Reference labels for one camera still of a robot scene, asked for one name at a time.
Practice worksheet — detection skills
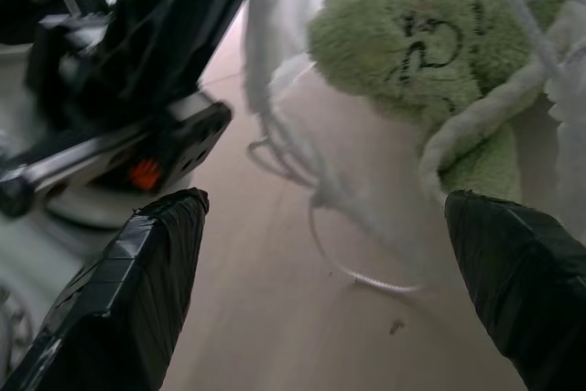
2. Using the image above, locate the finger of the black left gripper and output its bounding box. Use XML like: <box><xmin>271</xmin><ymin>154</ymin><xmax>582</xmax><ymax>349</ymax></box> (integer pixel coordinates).
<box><xmin>105</xmin><ymin>0</ymin><xmax>246</xmax><ymax>103</ymax></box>

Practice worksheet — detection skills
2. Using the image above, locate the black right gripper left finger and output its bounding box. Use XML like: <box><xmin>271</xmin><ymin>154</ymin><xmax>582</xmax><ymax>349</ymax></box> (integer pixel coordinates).
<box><xmin>0</xmin><ymin>187</ymin><xmax>210</xmax><ymax>391</ymax></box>

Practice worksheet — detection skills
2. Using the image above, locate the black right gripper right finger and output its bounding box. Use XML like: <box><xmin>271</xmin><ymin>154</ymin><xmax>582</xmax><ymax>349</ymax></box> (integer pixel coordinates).
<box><xmin>444</xmin><ymin>189</ymin><xmax>586</xmax><ymax>391</ymax></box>

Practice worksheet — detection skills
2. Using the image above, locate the white mesh drawstring bag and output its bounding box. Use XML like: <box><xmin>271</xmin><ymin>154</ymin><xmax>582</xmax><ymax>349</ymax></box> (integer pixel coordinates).
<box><xmin>238</xmin><ymin>0</ymin><xmax>586</xmax><ymax>250</ymax></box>

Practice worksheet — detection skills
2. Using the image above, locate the green plush toy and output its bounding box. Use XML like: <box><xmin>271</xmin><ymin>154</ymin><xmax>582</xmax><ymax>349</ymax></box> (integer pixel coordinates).
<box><xmin>307</xmin><ymin>0</ymin><xmax>579</xmax><ymax>203</ymax></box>

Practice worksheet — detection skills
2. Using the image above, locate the white drawstring cord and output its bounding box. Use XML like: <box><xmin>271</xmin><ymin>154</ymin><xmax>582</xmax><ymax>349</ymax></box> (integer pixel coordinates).
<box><xmin>246</xmin><ymin>133</ymin><xmax>430</xmax><ymax>297</ymax></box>

